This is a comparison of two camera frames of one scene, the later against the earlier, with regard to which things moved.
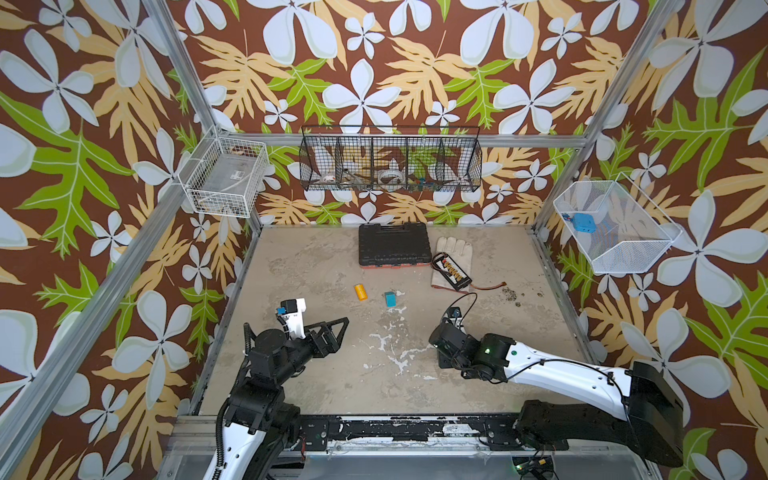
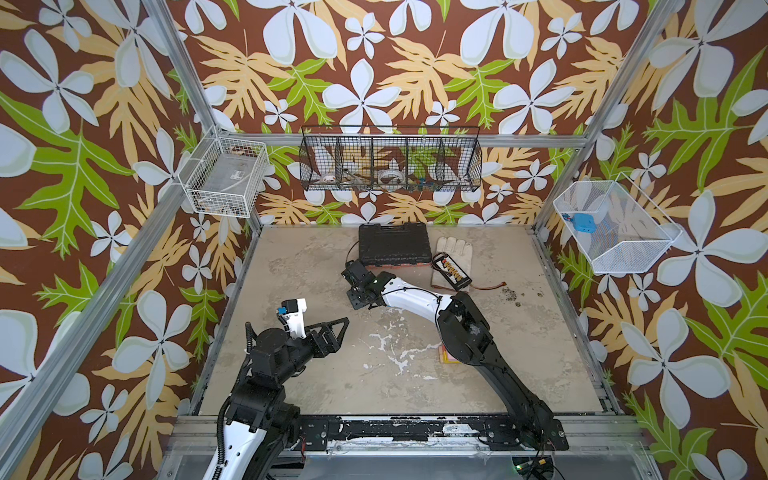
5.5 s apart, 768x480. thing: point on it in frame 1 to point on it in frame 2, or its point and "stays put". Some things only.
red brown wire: (501, 285) stays put
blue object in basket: (584, 222) stays put
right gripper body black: (447, 335) to (362, 287)
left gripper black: (331, 345) stays put
